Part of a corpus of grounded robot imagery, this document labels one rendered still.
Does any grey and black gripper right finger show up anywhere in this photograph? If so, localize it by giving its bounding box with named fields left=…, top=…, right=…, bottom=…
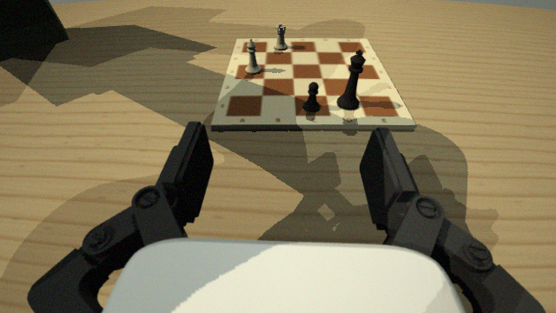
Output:
left=360, top=128, right=546, bottom=313

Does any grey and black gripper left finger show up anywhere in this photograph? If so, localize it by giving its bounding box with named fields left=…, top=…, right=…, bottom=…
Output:
left=27, top=122, right=214, bottom=313

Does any white bishop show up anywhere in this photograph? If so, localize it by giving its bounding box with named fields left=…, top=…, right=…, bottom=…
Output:
left=246, top=38, right=261, bottom=75

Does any brown and cream chessboard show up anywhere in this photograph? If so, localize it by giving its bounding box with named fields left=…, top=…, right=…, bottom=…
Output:
left=211, top=38, right=416, bottom=130

